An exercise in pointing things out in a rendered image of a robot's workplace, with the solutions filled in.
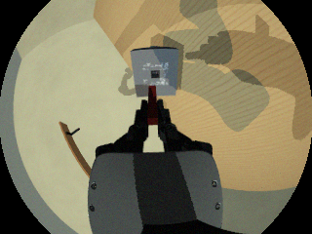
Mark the dark red rectangular peg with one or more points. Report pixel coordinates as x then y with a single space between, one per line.
152 115

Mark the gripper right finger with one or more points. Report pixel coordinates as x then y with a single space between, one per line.
173 140

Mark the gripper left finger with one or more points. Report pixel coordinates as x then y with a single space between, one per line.
137 134

